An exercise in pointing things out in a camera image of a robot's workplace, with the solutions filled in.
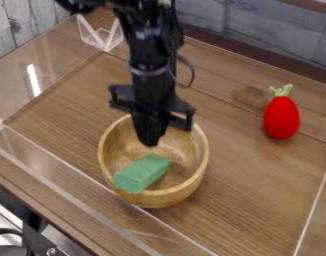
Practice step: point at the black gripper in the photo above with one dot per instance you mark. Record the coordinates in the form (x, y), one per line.
(152, 101)

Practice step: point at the brown wooden bowl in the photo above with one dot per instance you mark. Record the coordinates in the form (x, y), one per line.
(186, 148)

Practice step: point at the green foam stick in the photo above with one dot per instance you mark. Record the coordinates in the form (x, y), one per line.
(142, 173)

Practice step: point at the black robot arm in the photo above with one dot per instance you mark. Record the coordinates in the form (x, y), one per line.
(154, 34)

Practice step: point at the red toy strawberry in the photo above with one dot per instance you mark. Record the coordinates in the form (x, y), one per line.
(281, 114)

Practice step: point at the clear acrylic tray wall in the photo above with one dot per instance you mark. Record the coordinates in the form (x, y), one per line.
(253, 207)

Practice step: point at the clear acrylic corner bracket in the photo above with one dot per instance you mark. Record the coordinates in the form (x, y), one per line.
(101, 38)

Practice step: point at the black metal table mount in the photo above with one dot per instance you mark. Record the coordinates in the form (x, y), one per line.
(37, 243)

